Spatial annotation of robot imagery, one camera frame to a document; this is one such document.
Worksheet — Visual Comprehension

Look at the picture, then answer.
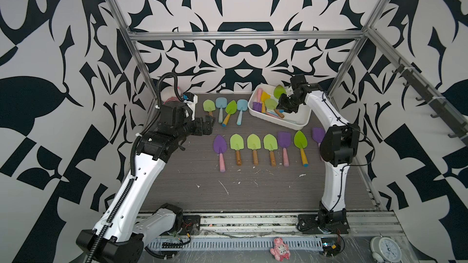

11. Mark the bright green shovel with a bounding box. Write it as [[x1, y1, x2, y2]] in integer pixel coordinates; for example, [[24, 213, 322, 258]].
[[274, 85, 287, 100]]

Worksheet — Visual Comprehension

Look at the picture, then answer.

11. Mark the green shovel orange handle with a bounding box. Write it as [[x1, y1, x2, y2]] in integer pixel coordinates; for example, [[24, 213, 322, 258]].
[[202, 99, 216, 117]]

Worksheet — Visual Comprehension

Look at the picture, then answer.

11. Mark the purple round shovel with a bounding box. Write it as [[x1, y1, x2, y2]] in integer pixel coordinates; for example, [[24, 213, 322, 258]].
[[213, 135, 227, 173]]

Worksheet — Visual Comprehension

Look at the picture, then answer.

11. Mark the light blue round shovel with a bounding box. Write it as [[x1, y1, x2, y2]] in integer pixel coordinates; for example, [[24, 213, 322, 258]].
[[215, 97, 227, 124]]

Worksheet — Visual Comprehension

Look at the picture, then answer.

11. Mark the purple pointed shovel pink handle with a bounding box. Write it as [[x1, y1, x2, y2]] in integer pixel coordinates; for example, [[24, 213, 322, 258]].
[[312, 127, 325, 145]]

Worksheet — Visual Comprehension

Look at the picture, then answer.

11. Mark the light blue toy shovel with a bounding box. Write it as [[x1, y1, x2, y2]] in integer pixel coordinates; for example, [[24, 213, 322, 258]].
[[236, 99, 248, 125]]

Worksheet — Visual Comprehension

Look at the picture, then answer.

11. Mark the purple square shovel pink handle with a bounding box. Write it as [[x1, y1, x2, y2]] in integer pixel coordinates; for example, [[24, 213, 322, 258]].
[[277, 131, 292, 167]]

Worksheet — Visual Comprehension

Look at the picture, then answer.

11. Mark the green pointed shovel yellow handle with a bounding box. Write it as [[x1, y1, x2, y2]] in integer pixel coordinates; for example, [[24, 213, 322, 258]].
[[294, 130, 309, 167]]

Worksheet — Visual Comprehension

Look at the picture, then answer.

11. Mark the light green shovel wooden handle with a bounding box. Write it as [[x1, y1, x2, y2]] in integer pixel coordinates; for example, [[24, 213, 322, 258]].
[[263, 134, 278, 166]]

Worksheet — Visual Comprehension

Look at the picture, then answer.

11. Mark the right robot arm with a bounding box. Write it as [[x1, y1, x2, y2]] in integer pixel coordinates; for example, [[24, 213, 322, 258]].
[[278, 74, 360, 228]]

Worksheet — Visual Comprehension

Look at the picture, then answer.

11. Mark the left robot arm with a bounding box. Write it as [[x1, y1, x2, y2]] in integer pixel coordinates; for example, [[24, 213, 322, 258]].
[[76, 101, 215, 263]]

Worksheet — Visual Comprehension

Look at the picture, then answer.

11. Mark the white storage box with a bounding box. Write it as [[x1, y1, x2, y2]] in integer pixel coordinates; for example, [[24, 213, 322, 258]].
[[248, 84, 312, 130]]

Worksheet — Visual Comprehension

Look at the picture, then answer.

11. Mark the pink white plush doll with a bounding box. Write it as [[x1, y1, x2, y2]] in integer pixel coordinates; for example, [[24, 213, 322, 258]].
[[161, 86, 180, 104]]

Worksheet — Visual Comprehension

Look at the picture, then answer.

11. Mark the pink bear toy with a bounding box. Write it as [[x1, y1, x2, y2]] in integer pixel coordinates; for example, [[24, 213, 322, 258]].
[[269, 237, 291, 262]]

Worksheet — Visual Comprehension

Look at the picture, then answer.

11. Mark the green circuit board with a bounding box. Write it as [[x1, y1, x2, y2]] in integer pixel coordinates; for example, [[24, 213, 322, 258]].
[[322, 238, 342, 258]]

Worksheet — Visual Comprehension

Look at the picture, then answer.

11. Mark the white alarm clock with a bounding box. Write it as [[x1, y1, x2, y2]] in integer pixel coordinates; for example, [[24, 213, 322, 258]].
[[370, 236, 403, 263]]

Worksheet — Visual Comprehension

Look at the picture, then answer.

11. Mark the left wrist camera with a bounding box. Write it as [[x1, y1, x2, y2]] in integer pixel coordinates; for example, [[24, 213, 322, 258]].
[[183, 92, 198, 121]]

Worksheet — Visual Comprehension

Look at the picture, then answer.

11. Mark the black corrugated cable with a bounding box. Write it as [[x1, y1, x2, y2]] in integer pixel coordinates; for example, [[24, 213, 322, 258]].
[[155, 72, 185, 107]]

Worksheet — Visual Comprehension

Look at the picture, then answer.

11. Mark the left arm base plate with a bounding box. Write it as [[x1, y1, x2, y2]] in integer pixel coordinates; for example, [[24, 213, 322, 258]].
[[171, 214, 201, 236]]

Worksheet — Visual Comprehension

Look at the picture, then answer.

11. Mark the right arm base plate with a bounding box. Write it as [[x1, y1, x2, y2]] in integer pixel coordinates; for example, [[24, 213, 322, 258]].
[[296, 214, 350, 235]]

